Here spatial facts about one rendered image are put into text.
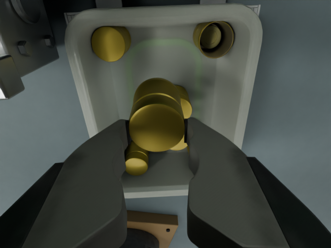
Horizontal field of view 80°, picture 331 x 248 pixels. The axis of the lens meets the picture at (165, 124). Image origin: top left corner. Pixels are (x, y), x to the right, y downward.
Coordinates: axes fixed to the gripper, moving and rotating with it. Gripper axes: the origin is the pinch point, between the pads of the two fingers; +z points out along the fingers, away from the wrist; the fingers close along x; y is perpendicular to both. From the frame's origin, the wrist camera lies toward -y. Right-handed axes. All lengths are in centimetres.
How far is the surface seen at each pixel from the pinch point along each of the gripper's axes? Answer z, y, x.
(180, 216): 16.7, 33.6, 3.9
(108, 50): 10.5, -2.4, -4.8
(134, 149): 12.2, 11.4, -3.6
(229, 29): 11.1, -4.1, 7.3
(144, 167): 10.4, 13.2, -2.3
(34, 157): 16.7, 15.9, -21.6
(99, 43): 10.5, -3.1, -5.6
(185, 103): 10.5, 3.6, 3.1
